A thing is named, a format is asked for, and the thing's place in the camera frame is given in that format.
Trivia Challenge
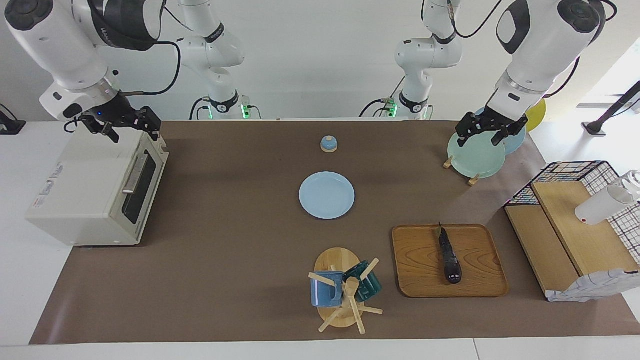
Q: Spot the glass oven door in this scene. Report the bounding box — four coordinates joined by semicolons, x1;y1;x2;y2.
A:
120;134;170;237

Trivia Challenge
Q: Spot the dark purple eggplant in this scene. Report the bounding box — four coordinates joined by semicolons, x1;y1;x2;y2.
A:
437;222;464;285

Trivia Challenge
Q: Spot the cream toaster oven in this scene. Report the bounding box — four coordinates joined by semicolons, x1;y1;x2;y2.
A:
25;127;170;247

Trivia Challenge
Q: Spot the light blue racked plate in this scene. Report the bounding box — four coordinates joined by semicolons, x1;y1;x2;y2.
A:
474;106;527;156

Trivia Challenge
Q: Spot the pale green racked plate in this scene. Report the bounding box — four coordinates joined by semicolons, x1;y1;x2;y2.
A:
447;129;507;180

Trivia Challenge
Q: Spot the wooden plate rack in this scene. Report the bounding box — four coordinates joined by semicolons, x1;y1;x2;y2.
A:
443;156;481;187

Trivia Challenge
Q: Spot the yellow plate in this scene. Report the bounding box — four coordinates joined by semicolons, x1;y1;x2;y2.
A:
525;98;547;133

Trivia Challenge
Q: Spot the black floor stand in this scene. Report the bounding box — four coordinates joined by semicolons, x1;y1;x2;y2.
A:
582;80;640;137

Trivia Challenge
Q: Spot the white cylindrical cup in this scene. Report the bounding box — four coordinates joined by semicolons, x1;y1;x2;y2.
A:
574;185;637;226

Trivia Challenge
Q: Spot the wooden serving tray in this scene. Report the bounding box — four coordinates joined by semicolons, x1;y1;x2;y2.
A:
391;223;510;299

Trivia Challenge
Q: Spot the wooden stepped shelf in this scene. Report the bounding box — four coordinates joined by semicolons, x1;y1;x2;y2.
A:
504;181;640;301

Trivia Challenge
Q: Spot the brown table mat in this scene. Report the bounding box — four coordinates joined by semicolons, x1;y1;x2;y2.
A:
29;120;640;346

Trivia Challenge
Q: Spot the clear glass cup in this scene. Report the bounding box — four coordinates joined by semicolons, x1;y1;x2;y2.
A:
620;170;640;201

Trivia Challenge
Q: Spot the wooden mug tree stand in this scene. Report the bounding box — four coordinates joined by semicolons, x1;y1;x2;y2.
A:
308;247;384;335

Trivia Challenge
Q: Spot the dark green mug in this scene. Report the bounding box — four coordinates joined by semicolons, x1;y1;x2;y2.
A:
343;260;383;302

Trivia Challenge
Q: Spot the blue mug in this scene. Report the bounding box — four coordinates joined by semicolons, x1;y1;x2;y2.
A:
310;271;345;308

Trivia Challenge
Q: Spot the black right base cable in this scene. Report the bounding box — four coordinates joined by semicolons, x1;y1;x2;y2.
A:
189;96;213;121

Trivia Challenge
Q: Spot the black base cable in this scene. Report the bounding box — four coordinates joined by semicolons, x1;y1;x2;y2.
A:
360;75;407;119
189;96;213;121

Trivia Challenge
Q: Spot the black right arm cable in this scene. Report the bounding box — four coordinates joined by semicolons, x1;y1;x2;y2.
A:
119;4;197;97

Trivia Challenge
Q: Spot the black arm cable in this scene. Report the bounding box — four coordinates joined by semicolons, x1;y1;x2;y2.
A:
421;0;619;99
119;4;197;97

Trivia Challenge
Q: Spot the black wire basket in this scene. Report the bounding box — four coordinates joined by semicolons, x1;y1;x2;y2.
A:
504;160;640;266

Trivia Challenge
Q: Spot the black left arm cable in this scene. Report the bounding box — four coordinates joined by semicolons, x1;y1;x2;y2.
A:
421;0;619;99

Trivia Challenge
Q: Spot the black left base cable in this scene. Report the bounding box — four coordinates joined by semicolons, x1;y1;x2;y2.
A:
360;75;407;119

